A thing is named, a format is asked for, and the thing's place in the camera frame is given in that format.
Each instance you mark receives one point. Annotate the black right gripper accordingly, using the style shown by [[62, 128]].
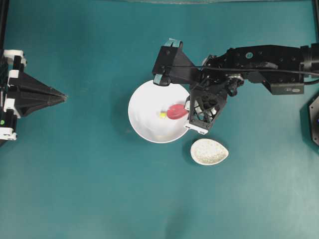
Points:
[[207, 98]]

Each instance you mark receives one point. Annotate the speckled white teardrop dish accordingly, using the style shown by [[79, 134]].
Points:
[[208, 152]]

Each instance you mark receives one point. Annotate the yellow hexagonal prism block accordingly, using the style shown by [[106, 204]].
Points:
[[163, 115]]

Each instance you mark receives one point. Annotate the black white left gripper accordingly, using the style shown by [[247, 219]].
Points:
[[24, 97]]

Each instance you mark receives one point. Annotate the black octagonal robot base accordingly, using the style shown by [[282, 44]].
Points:
[[309, 119]]

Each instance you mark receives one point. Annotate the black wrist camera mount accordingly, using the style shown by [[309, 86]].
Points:
[[172, 66]]

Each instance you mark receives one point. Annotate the red plastic spoon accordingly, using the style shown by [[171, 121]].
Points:
[[177, 111]]

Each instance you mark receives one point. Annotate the black left frame post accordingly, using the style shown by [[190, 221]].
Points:
[[4, 5]]

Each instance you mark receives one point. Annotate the black frame post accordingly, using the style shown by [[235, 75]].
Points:
[[315, 4], [4, 5]]

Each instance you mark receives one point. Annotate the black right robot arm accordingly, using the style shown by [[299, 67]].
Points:
[[281, 70]]

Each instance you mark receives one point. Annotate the black right frame post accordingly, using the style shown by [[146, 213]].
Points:
[[315, 4]]

